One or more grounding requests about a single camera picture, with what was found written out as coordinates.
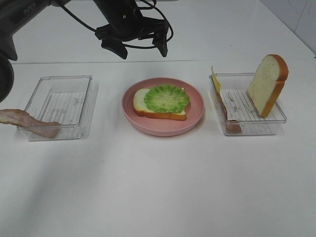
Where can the pink round plate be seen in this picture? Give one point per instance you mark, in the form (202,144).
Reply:
(164,127)

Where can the bacon strip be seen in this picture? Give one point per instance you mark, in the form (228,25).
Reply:
(230,125)
(22,118)

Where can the yellow cheese slice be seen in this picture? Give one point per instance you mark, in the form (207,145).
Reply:
(217,84)

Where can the green lettuce leaf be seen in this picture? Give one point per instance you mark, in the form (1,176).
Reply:
(166,98)

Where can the left clear plastic tray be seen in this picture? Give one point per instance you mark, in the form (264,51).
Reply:
(67,100)

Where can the right clear plastic tray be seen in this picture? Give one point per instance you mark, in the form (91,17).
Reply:
(240,107)

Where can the bread slice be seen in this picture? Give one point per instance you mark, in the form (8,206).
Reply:
(141,109)
(267,84)

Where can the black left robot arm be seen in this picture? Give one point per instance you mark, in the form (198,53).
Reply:
(14,14)

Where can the clear plastic tray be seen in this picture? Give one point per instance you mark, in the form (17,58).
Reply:
(240,107)
(67,100)

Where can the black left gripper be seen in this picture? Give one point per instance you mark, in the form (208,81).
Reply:
(126,22)

